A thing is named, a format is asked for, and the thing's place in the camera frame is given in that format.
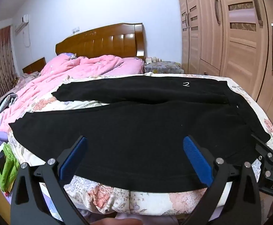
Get black pants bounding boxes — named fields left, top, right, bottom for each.
left=9, top=74, right=272, bottom=194

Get pink and purple quilt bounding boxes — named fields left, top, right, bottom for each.
left=0, top=53, right=145, bottom=132

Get large wooden headboard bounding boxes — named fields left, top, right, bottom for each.
left=55, top=23, right=146, bottom=59

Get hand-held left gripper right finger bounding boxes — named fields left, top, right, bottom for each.
left=179, top=135, right=261, bottom=225

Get cream floral blanket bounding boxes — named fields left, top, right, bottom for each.
left=7, top=74, right=273, bottom=216

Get white air conditioner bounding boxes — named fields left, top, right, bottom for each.
left=15, top=15, right=29, bottom=33

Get small wooden headboard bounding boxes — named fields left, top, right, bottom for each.
left=22, top=57, right=46, bottom=74

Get green printed cloth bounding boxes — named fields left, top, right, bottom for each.
left=0, top=143, right=21, bottom=191

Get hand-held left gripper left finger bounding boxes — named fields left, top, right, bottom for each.
left=10, top=135, right=90, bottom=225

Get nightstand with floral cover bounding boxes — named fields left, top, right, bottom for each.
left=143, top=61, right=184, bottom=74

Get light wooden wardrobe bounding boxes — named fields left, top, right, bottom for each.
left=176, top=0, right=273, bottom=122

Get black tablet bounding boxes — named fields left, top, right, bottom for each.
left=0, top=152, right=7, bottom=176

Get grey blue garment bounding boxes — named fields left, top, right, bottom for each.
left=0, top=93, right=18, bottom=125

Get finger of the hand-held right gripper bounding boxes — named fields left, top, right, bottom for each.
left=251, top=134, right=273, bottom=163

